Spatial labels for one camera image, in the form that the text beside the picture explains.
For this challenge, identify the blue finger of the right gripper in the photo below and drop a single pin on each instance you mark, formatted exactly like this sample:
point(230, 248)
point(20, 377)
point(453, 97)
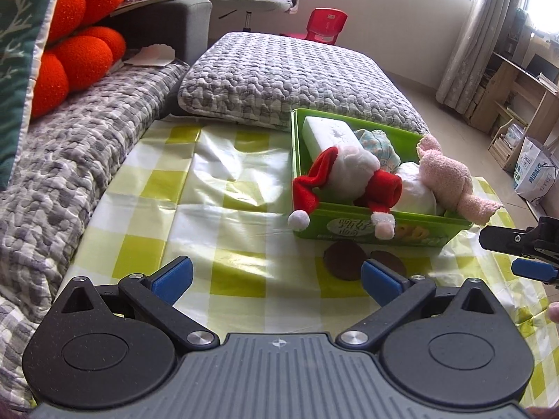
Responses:
point(511, 241)
point(535, 270)

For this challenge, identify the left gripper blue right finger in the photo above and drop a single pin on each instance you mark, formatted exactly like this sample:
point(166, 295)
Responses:
point(400, 299)

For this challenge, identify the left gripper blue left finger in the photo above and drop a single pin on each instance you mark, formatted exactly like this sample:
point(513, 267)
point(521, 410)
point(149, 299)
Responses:
point(152, 298)

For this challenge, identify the pink fluffy towel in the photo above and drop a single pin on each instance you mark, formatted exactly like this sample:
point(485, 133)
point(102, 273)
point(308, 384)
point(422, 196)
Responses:
point(452, 184)

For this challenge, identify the white cloth bundle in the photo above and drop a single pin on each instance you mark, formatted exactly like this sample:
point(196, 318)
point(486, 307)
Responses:
point(416, 197)

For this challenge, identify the red white santa plush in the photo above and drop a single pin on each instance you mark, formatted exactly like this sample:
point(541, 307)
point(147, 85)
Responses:
point(350, 175)

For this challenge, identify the doll with patterned bonnet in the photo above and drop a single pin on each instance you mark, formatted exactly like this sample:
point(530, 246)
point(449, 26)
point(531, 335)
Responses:
point(377, 143)

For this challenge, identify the brown round coaster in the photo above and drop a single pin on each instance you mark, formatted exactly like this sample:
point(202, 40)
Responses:
point(390, 261)
point(344, 260)

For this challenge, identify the white paper shopping bag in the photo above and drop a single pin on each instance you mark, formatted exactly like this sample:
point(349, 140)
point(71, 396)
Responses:
point(536, 171)

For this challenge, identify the green plastic bin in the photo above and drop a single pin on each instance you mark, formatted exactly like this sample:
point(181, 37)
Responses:
point(333, 219)

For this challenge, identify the green white checkered tablecloth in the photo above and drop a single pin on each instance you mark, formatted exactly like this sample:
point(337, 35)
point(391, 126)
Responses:
point(221, 194)

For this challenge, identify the wooden shelf unit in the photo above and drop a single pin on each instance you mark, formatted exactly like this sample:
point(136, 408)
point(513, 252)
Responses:
point(518, 94)

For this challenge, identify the grey quilted sofa cover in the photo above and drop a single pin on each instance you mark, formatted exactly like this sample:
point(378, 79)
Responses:
point(69, 158)

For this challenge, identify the grey quilted cushion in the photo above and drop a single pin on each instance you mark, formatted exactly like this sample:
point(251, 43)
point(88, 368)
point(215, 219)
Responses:
point(259, 79)

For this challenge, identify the white paper card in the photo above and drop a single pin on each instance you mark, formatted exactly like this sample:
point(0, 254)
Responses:
point(155, 55)

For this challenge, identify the beige curtain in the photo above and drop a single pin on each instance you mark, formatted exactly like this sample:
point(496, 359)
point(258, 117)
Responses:
point(472, 51)

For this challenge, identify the orange carrot plush pillow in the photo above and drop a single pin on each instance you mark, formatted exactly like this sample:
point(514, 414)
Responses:
point(79, 52)

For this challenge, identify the dark grey sofa armrest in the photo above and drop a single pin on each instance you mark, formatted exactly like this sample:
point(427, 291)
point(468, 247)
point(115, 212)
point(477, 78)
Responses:
point(180, 24)

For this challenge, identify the red plastic chair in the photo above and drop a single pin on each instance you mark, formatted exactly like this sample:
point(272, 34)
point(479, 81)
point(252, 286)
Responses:
point(324, 26)

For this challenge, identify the green embroidered pillow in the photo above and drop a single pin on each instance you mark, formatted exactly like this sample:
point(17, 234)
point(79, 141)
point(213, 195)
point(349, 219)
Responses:
point(24, 31)

